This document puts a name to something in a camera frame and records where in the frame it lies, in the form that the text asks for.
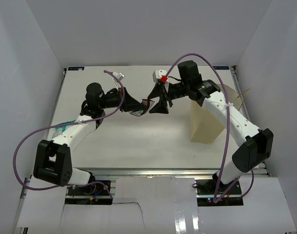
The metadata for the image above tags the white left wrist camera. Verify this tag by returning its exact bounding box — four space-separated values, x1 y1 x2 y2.
112 72 125 89

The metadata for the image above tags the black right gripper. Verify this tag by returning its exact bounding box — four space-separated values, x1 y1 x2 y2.
148 81 190 115

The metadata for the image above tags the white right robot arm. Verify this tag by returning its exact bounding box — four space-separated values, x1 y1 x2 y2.
148 60 274 195

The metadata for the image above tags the black xdof label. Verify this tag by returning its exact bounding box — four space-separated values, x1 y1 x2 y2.
213 66 230 70
67 66 85 71

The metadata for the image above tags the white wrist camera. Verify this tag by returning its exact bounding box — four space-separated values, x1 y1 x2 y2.
112 72 125 89
152 69 169 91

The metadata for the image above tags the left black XDOF label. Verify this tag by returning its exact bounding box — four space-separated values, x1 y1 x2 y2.
67 66 85 71

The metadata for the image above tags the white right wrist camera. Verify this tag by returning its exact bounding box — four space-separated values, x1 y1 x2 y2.
152 69 169 91

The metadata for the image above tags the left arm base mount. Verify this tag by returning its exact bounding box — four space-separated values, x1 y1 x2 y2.
65 180 112 205

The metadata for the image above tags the teal white snack packet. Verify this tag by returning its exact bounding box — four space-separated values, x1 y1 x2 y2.
51 120 76 139

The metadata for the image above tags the right black XDOF label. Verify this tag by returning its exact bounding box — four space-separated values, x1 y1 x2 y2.
213 66 230 70

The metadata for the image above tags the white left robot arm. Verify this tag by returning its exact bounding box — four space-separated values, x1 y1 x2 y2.
33 82 146 195

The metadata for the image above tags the brown paper bag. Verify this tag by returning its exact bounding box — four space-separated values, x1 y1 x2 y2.
189 85 251 144

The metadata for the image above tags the small purple candy packet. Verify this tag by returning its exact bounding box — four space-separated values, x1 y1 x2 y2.
130 99 154 117

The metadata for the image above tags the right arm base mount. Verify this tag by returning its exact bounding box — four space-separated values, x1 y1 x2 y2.
191 176 244 207

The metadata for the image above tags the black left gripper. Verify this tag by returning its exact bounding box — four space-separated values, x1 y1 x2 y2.
98 88 145 113

